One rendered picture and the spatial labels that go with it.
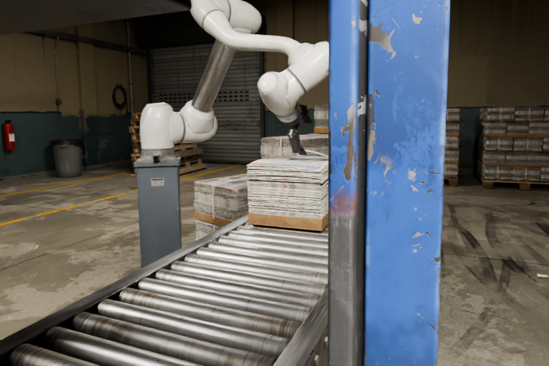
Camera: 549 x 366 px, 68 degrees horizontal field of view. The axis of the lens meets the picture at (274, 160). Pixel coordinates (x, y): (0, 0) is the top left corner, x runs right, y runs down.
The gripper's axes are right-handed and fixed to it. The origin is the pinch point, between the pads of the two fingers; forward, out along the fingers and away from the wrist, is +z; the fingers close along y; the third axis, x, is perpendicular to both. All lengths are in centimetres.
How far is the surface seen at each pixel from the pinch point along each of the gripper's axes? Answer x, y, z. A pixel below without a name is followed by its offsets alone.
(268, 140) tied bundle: -58, -36, 87
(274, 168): -3.7, 19.9, -15.6
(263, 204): -8.7, 31.4, -7.7
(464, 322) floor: 66, 55, 135
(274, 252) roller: 6, 50, -25
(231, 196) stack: -51, 16, 43
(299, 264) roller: 16, 53, -31
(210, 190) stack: -68, 13, 48
